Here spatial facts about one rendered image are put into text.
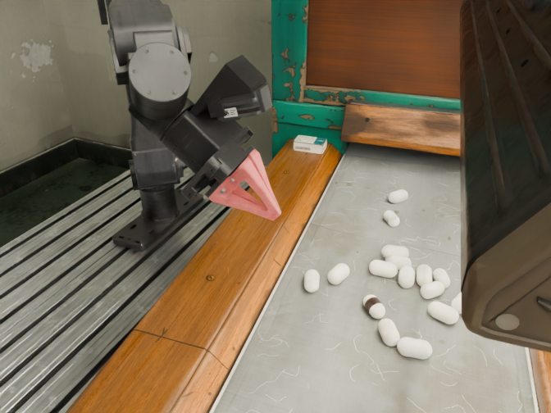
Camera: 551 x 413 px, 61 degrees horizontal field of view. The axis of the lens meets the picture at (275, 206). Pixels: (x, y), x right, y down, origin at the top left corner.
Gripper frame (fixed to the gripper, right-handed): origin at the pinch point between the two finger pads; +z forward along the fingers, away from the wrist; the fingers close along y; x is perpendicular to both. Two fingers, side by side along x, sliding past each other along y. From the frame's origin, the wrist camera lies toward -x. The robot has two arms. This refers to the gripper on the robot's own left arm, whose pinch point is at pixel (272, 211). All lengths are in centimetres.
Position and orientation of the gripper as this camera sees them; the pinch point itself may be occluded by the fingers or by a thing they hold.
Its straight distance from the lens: 54.2
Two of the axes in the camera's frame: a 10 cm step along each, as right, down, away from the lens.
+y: 3.2, -4.8, 8.2
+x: -6.1, 5.5, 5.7
